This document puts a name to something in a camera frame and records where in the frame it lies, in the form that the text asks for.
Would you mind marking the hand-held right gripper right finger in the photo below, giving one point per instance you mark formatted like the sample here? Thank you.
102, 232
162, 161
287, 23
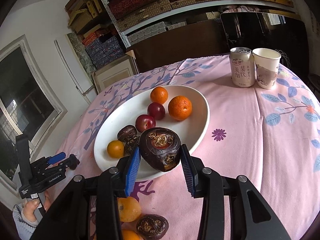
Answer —
187, 172

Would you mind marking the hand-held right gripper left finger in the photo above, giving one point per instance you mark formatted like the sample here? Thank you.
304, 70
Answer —
132, 172

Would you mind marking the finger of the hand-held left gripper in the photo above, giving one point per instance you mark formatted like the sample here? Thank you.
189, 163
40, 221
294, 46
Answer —
56, 158
71, 162

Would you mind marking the small yellow-orange mandarin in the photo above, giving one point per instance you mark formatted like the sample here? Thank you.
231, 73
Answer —
115, 148

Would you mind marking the large dark brown water chestnut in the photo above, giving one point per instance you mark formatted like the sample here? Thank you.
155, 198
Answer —
160, 148

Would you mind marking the dark red plum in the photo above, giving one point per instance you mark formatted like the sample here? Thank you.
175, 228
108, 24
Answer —
156, 110
145, 123

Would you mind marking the white plate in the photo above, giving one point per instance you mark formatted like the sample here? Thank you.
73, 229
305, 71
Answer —
195, 120

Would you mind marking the large orange mandarin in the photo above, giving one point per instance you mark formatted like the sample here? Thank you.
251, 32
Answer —
180, 107

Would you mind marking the person's left forearm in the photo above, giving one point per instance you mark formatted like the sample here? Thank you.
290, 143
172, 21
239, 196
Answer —
18, 220

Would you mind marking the person's left hand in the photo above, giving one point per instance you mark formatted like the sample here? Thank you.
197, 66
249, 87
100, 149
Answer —
32, 210

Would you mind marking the yellow mandarin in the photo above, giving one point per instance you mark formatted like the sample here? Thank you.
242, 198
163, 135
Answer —
128, 208

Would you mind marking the pink printed tablecloth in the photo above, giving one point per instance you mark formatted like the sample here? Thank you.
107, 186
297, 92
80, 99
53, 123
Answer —
237, 142

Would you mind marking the white board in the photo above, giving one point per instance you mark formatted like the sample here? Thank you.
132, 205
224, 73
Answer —
70, 62

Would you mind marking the framed picture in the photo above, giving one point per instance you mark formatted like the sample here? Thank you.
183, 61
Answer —
115, 75

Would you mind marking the green marbled board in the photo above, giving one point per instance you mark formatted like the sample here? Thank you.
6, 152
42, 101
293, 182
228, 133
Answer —
80, 50

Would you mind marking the white drink can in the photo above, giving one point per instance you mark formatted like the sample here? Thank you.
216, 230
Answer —
241, 70

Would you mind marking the stack of blue patterned boxes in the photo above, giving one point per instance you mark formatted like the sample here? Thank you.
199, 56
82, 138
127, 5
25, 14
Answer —
105, 50

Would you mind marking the printed paper cup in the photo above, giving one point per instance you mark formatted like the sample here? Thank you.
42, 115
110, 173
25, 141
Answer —
266, 72

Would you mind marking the brown wooden board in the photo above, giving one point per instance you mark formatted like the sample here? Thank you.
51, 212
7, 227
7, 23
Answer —
180, 42

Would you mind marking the stack of tan boxes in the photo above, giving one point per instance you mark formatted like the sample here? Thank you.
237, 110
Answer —
82, 13

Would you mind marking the white metal shelf rack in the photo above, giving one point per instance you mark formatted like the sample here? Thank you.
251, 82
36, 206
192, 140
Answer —
150, 23

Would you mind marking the dark wooden chair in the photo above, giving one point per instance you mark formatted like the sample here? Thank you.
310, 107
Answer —
315, 82

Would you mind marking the black glossy panel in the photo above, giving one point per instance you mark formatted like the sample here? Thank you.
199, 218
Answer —
262, 30

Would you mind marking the window with white frame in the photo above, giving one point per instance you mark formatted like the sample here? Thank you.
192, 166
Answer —
25, 97

